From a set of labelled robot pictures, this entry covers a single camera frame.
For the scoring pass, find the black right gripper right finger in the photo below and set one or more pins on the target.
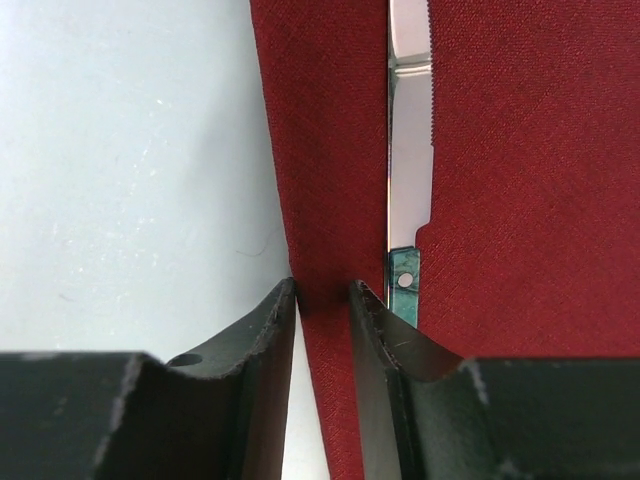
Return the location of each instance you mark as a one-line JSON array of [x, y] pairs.
[[427, 413]]

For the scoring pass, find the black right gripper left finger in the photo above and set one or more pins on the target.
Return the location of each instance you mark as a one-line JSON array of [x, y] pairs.
[[217, 411]]

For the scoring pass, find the red cloth napkin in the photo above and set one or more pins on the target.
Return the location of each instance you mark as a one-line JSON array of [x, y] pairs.
[[533, 245]]

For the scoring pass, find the green handled table knife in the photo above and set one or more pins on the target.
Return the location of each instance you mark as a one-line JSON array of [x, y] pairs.
[[410, 151]]

